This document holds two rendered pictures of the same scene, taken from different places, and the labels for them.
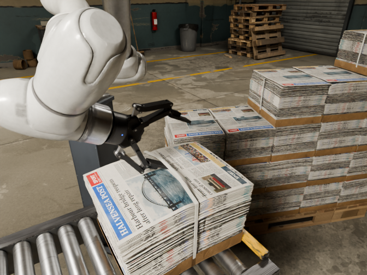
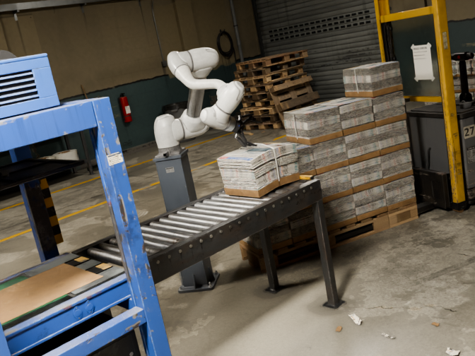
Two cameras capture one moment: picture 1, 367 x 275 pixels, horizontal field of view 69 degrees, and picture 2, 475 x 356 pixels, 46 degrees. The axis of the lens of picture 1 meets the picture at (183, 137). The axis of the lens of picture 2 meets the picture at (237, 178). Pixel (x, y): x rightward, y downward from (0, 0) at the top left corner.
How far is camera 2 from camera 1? 2.68 m
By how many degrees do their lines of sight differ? 17
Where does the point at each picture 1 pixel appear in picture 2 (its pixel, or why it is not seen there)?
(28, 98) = (215, 111)
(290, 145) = (327, 158)
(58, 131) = (223, 121)
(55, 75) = (229, 99)
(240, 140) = not seen: hidden behind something
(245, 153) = not seen: hidden behind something
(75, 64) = (235, 95)
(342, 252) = (399, 239)
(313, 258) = (377, 248)
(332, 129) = (354, 139)
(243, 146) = not seen: hidden behind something
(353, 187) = (394, 188)
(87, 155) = (178, 196)
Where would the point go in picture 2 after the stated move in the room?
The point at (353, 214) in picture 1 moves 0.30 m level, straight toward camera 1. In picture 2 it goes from (406, 216) to (398, 229)
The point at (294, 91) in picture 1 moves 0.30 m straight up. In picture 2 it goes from (314, 116) to (308, 75)
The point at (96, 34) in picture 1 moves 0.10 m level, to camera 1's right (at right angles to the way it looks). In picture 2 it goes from (239, 86) to (257, 82)
